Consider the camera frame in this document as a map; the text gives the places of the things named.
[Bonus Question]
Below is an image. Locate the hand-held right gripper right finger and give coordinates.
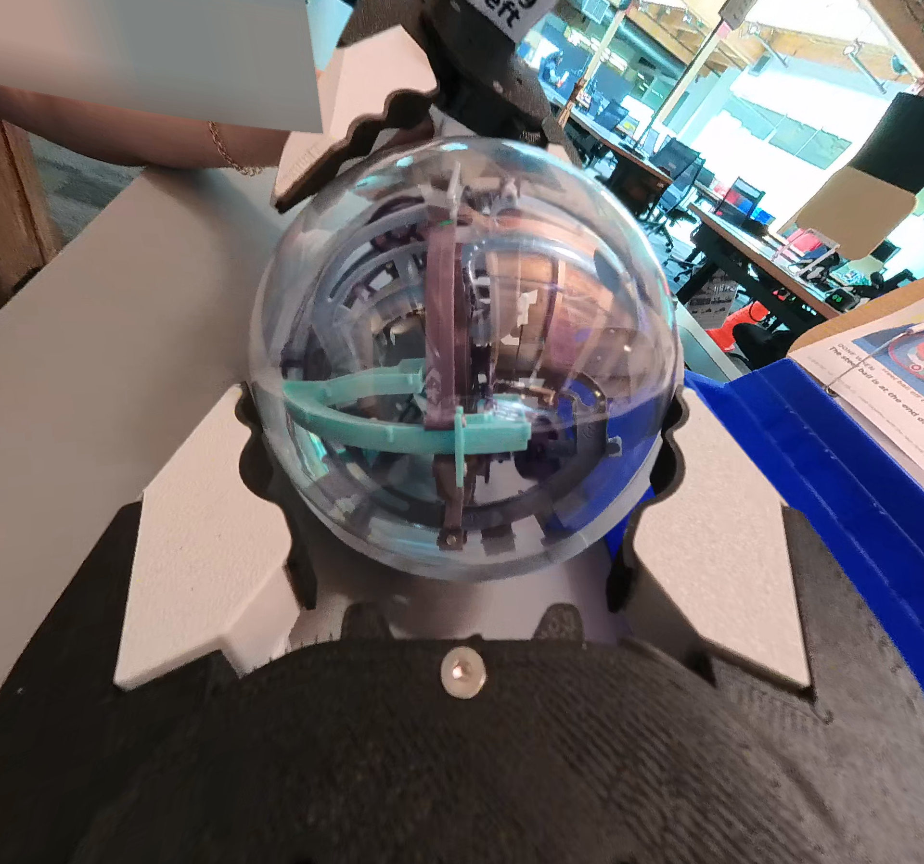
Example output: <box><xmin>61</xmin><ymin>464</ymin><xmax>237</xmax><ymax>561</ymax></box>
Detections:
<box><xmin>605</xmin><ymin>388</ymin><xmax>814</xmax><ymax>692</ymax></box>

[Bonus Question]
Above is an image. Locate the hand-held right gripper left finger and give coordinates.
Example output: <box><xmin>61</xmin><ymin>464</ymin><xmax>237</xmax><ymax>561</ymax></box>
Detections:
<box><xmin>112</xmin><ymin>382</ymin><xmax>320</xmax><ymax>692</ymax></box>

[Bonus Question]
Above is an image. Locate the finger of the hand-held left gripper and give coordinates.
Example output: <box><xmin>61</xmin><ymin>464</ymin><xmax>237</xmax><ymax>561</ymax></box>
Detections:
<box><xmin>271</xmin><ymin>20</ymin><xmax>443</xmax><ymax>213</ymax></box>

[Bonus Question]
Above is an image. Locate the clear plastic maze ball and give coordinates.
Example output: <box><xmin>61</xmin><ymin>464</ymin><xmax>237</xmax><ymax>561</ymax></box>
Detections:
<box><xmin>249</xmin><ymin>135</ymin><xmax>684</xmax><ymax>581</ymax></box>

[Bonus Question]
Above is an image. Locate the person's left forearm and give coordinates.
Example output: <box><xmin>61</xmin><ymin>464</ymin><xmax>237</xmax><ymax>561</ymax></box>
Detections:
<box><xmin>0</xmin><ymin>83</ymin><xmax>295</xmax><ymax>174</ymax></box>

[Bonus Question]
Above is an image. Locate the blue plastic bin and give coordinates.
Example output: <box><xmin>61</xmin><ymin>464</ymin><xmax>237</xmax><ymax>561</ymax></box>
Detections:
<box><xmin>603</xmin><ymin>357</ymin><xmax>924</xmax><ymax>690</ymax></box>

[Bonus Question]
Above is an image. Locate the black mesh office chair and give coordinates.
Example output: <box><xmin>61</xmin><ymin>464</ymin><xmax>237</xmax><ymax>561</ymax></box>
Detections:
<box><xmin>644</xmin><ymin>137</ymin><xmax>706</xmax><ymax>233</ymax></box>
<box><xmin>713</xmin><ymin>176</ymin><xmax>768</xmax><ymax>228</ymax></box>

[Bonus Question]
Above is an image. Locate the printed instruction sheet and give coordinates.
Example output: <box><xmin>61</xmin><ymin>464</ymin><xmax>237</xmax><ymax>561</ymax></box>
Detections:
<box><xmin>790</xmin><ymin>321</ymin><xmax>924</xmax><ymax>471</ymax></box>

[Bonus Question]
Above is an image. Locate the orange chair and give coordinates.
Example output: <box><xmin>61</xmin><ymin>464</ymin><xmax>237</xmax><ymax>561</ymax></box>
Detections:
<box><xmin>704</xmin><ymin>303</ymin><xmax>753</xmax><ymax>350</ymax></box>

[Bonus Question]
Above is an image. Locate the instruction sheet on board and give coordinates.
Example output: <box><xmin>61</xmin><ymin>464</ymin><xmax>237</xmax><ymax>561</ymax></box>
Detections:
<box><xmin>785</xmin><ymin>297</ymin><xmax>924</xmax><ymax>367</ymax></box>

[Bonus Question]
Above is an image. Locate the long wooden desk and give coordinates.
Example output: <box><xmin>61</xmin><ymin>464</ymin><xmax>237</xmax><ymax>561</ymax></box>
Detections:
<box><xmin>686</xmin><ymin>202</ymin><xmax>844</xmax><ymax>322</ymax></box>

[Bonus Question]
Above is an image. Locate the wooden cabinet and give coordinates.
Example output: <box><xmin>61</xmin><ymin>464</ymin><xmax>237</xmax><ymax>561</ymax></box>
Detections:
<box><xmin>0</xmin><ymin>121</ymin><xmax>64</xmax><ymax>304</ymax></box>

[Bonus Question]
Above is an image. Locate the beige hanging panel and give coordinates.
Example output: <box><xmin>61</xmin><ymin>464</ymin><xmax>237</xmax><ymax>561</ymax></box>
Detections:
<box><xmin>783</xmin><ymin>164</ymin><xmax>919</xmax><ymax>260</ymax></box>

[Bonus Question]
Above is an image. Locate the black hanging panel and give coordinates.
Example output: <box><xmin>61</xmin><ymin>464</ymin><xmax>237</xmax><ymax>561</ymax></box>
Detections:
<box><xmin>850</xmin><ymin>90</ymin><xmax>924</xmax><ymax>195</ymax></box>

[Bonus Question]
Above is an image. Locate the gold chain bracelet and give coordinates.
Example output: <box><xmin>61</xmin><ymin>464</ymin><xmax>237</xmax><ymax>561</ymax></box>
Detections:
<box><xmin>208</xmin><ymin>121</ymin><xmax>266</xmax><ymax>178</ymax></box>

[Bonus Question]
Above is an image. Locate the red acrylic frame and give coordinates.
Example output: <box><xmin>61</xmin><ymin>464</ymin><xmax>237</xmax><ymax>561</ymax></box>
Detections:
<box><xmin>774</xmin><ymin>228</ymin><xmax>843</xmax><ymax>279</ymax></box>

